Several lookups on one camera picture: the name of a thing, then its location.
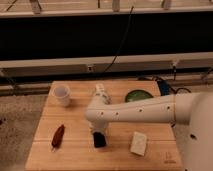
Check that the black eraser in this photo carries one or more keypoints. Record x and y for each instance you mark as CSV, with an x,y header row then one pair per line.
x,y
99,140

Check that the wooden board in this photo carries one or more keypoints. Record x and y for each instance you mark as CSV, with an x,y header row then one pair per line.
x,y
77,153

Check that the white sponge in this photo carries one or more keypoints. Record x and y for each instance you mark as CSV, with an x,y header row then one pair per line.
x,y
138,144

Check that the green bowl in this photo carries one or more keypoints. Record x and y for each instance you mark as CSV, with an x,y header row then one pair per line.
x,y
136,95

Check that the brown red marker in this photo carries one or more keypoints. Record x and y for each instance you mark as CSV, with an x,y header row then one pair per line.
x,y
58,136

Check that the white plastic cup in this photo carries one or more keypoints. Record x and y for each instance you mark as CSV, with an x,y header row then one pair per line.
x,y
62,94

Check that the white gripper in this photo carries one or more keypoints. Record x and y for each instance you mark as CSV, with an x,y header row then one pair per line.
x,y
98,127

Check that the white tube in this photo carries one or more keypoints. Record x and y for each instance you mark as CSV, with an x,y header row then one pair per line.
x,y
100,89

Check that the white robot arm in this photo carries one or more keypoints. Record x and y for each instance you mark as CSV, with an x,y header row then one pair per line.
x,y
195,109

